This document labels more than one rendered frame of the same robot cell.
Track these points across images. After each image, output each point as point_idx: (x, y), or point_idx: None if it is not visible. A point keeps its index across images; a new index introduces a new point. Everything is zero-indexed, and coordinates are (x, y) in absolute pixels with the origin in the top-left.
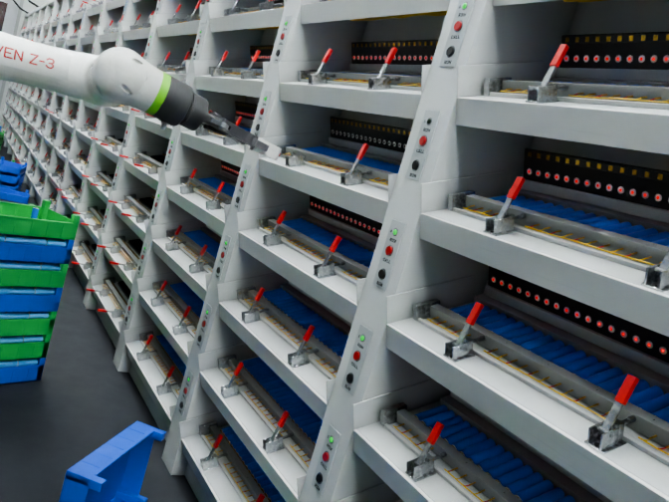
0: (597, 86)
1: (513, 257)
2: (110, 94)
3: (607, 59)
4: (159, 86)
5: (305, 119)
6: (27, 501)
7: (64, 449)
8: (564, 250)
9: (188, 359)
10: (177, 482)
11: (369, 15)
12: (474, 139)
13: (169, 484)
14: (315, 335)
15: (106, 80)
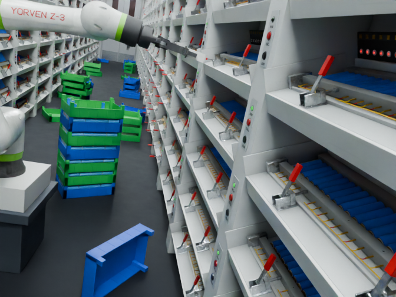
0: None
1: (315, 126)
2: (89, 31)
3: None
4: (118, 22)
5: (233, 33)
6: (83, 263)
7: (113, 234)
8: (357, 119)
9: (175, 187)
10: (170, 257)
11: None
12: (310, 29)
13: (165, 258)
14: (230, 177)
15: (85, 22)
